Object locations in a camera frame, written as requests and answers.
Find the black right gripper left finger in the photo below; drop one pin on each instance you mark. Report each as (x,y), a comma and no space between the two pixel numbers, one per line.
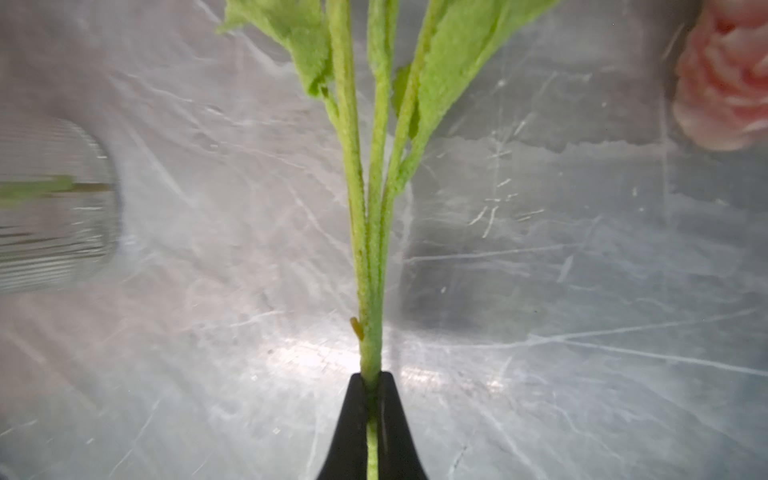
(347,458)

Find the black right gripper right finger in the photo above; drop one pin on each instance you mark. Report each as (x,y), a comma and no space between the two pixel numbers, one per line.
(397,455)

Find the white ranunculus spray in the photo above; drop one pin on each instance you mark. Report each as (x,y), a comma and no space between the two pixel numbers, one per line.
(455,41)

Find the clear ribbed glass vase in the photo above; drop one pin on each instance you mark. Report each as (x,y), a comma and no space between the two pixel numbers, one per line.
(60,203)

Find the pink rose stem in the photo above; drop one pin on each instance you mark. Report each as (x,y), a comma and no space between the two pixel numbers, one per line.
(720,100)

